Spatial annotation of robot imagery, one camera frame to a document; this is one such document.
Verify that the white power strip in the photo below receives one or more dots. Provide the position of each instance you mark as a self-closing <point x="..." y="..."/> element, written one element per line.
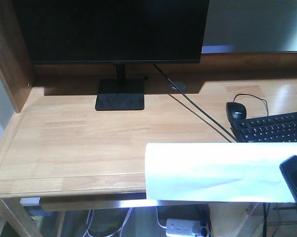
<point x="187" y="228"/>

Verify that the white paper sheet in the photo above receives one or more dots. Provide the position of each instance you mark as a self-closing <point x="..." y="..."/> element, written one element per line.
<point x="227" y="172"/>

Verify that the wooden desk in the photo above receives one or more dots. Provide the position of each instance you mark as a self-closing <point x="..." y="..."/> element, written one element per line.
<point x="57" y="146"/>

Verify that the black keyboard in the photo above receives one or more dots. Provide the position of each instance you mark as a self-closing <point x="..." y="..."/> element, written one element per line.
<point x="276" y="128"/>

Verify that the black computer mouse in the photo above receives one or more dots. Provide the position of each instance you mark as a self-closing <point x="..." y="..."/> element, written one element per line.
<point x="235" y="111"/>

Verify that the black computer monitor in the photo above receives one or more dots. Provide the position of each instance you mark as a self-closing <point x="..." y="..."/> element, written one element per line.
<point x="116" y="32"/>

